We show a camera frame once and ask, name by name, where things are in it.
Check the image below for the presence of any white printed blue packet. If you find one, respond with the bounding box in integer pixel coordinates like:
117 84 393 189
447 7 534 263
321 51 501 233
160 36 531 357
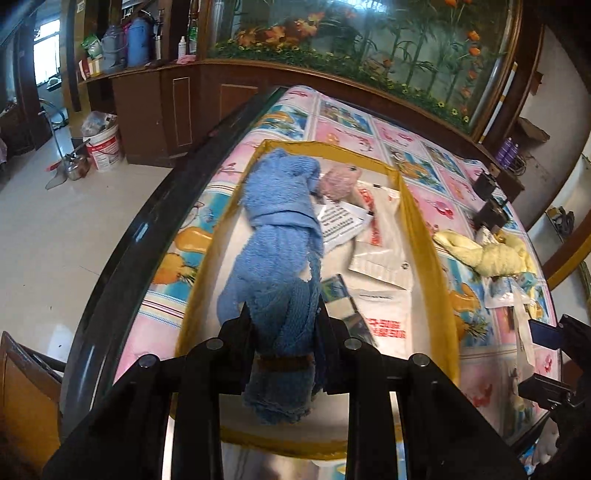
484 277 532 309

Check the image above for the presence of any white plastic bucket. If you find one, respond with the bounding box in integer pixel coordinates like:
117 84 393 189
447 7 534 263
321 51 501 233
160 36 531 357
84 124 124 173

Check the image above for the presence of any dark jar with cork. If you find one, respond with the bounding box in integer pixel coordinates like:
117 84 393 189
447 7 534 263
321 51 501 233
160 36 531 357
473 165 500 201

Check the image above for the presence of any white pouch red lettering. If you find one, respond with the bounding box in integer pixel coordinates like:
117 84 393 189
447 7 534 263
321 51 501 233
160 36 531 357
349 181 414 291

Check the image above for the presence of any white desiccant packet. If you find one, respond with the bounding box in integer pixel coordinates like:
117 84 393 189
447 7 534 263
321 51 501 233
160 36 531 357
315 201 373 254

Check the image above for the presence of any blue water jug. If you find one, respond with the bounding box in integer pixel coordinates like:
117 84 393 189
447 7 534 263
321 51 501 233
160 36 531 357
127 17 152 67

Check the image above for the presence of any yellow terry towel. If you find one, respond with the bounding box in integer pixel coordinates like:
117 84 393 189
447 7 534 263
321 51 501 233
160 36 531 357
433 230 538 277

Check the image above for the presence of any dark wooden cabinet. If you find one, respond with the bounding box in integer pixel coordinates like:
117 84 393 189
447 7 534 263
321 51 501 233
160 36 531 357
60 1 544 165

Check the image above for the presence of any large blue terry towel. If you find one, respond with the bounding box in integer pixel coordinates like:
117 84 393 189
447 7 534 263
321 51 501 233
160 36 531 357
216 148 326 356

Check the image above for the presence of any small blue cloth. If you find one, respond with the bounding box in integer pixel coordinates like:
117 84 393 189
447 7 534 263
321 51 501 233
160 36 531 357
243 277 320 425

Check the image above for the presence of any metal kettle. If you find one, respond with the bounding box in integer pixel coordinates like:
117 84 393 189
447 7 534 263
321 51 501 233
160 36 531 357
63 153 90 181

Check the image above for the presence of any colourful cartoon tablecloth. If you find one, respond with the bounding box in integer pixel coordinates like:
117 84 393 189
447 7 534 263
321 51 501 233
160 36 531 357
139 129 483 476

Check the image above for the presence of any grey water jug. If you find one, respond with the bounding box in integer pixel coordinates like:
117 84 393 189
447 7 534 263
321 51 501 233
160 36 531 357
101 25 127 74

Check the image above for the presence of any clear zip bag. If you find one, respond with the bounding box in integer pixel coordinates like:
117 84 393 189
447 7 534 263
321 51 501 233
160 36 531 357
513 291 535 380

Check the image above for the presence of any purple spray bottle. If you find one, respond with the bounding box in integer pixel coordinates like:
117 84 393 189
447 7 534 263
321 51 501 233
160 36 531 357
501 142 519 169
495 137 513 166

